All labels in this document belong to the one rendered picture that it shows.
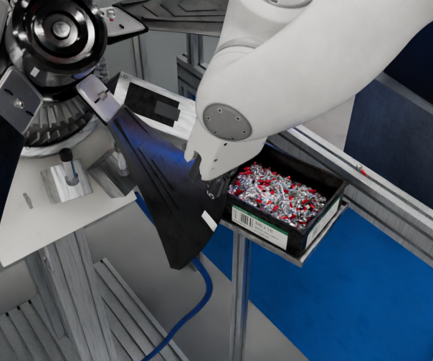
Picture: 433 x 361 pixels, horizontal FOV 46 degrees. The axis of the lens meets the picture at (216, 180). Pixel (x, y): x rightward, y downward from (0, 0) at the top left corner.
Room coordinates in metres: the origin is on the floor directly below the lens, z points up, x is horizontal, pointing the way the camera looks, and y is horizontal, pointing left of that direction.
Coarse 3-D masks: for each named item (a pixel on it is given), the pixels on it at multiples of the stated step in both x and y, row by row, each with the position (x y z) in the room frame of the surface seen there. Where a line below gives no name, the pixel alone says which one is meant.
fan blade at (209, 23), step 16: (128, 0) 0.77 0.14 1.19; (144, 0) 0.77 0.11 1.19; (160, 0) 0.78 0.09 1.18; (176, 0) 0.78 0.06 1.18; (192, 0) 0.79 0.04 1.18; (208, 0) 0.80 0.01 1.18; (224, 0) 0.81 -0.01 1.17; (144, 16) 0.70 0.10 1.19; (160, 16) 0.72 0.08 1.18; (176, 16) 0.73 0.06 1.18; (192, 16) 0.74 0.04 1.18; (208, 16) 0.75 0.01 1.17; (224, 16) 0.76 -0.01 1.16; (192, 32) 0.70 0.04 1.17; (208, 32) 0.71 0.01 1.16
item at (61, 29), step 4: (56, 24) 0.60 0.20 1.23; (60, 24) 0.60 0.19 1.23; (64, 24) 0.61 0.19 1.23; (56, 28) 0.60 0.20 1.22; (60, 28) 0.60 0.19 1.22; (64, 28) 0.60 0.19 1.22; (68, 28) 0.61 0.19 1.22; (56, 32) 0.60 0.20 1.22; (60, 32) 0.60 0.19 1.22; (64, 32) 0.60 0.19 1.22; (68, 32) 0.60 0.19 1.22; (60, 36) 0.59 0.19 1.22; (64, 36) 0.60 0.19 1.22
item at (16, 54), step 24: (24, 0) 0.60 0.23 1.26; (48, 0) 0.63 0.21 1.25; (72, 0) 0.64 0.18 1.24; (24, 24) 0.59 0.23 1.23; (48, 24) 0.60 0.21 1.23; (72, 24) 0.62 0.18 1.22; (96, 24) 0.63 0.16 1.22; (0, 48) 0.64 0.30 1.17; (24, 48) 0.56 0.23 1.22; (48, 48) 0.58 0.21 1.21; (72, 48) 0.59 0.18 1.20; (96, 48) 0.60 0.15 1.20; (0, 72) 0.62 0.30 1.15; (24, 72) 0.59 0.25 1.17; (48, 72) 0.56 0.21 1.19; (72, 72) 0.57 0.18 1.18; (48, 96) 0.62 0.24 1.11; (72, 96) 0.64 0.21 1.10
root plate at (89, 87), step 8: (88, 80) 0.63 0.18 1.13; (96, 80) 0.65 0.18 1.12; (80, 88) 0.58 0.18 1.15; (88, 88) 0.61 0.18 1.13; (96, 88) 0.63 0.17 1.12; (104, 88) 0.65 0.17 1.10; (88, 96) 0.59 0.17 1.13; (96, 96) 0.61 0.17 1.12; (112, 96) 0.65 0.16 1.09; (96, 104) 0.58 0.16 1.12; (104, 104) 0.60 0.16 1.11; (112, 104) 0.63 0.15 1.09; (104, 112) 0.58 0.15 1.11; (112, 112) 0.60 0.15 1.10
